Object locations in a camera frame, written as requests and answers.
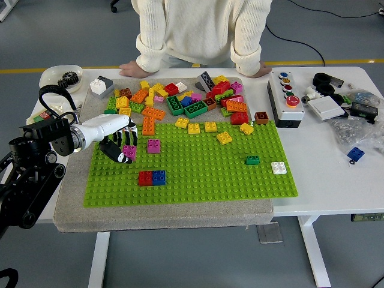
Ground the white pipe fitting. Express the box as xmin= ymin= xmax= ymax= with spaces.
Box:
xmin=301 ymin=86 xmax=323 ymax=104

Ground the tall white brick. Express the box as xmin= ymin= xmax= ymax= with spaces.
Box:
xmin=89 ymin=78 xmax=106 ymax=94

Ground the red building brick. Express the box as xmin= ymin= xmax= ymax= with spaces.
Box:
xmin=209 ymin=81 xmax=233 ymax=95
xmin=220 ymin=94 xmax=244 ymax=107
xmin=230 ymin=112 xmax=249 ymax=125
xmin=137 ymin=170 xmax=154 ymax=187

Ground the white plastic bowl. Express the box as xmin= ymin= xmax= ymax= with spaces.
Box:
xmin=41 ymin=65 xmax=84 ymax=93

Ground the black power adapter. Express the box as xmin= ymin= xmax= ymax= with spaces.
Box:
xmin=349 ymin=101 xmax=379 ymax=121

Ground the table height controller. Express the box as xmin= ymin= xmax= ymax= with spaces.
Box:
xmin=350 ymin=212 xmax=384 ymax=223

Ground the upturned dark green brick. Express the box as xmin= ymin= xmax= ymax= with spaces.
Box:
xmin=166 ymin=95 xmax=184 ymax=116
xmin=184 ymin=100 xmax=209 ymax=118

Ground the white wall switch plate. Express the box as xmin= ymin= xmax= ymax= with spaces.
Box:
xmin=307 ymin=95 xmax=346 ymax=122

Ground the green studded baseplate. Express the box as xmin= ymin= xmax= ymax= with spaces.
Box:
xmin=83 ymin=121 xmax=300 ymax=208

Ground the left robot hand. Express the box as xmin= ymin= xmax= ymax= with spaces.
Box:
xmin=80 ymin=115 xmax=139 ymax=165

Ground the white table leg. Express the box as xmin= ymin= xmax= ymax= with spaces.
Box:
xmin=88 ymin=231 xmax=111 ymax=288
xmin=298 ymin=215 xmax=332 ymax=288

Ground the white furniture frame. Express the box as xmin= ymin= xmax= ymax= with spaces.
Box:
xmin=0 ymin=0 xmax=14 ymax=22

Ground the orange building brick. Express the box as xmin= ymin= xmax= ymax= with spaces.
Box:
xmin=226 ymin=100 xmax=248 ymax=113
xmin=141 ymin=116 xmax=155 ymax=137
xmin=131 ymin=89 xmax=149 ymax=103

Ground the person's right hand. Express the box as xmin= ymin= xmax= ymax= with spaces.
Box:
xmin=119 ymin=60 xmax=150 ymax=78

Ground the clear bag of screws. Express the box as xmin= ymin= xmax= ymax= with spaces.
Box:
xmin=328 ymin=115 xmax=384 ymax=155

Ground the person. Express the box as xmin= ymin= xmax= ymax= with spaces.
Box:
xmin=131 ymin=0 xmax=273 ymax=77

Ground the black floor cable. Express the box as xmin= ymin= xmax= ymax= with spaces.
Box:
xmin=290 ymin=0 xmax=384 ymax=19
xmin=265 ymin=23 xmax=326 ymax=67

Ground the clear bag with blue parts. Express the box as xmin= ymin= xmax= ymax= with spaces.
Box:
xmin=344 ymin=88 xmax=384 ymax=109

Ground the long orange brick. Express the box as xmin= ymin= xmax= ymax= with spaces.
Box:
xmin=140 ymin=107 xmax=166 ymax=121

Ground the white push-button control box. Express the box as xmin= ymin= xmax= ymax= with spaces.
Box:
xmin=266 ymin=71 xmax=306 ymax=129

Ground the person's left hand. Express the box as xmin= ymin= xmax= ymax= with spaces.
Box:
xmin=246 ymin=61 xmax=273 ymax=79

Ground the white red-green switch box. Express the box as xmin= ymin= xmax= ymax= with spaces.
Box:
xmin=26 ymin=101 xmax=73 ymax=125

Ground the grey building brick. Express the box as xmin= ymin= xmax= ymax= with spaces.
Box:
xmin=89 ymin=75 xmax=115 ymax=100

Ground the grey-brown mat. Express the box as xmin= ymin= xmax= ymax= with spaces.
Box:
xmin=53 ymin=77 xmax=275 ymax=234

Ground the grey long brick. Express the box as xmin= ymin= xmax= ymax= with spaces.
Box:
xmin=194 ymin=71 xmax=216 ymax=92

